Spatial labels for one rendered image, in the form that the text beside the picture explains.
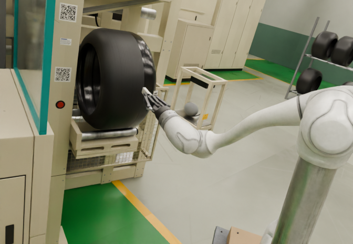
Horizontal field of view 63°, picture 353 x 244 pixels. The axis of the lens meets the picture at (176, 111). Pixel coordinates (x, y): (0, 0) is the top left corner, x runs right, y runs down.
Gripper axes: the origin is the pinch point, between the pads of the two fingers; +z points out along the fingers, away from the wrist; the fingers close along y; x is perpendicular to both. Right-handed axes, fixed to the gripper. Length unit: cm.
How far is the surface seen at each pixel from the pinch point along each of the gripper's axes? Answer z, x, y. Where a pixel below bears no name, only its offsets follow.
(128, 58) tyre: 14.5, -11.2, 6.1
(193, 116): 156, 132, -194
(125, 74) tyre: 9.2, -5.3, 8.6
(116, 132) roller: 13.1, 33.4, 3.3
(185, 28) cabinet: 347, 58, -276
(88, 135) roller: 13.0, 33.6, 19.1
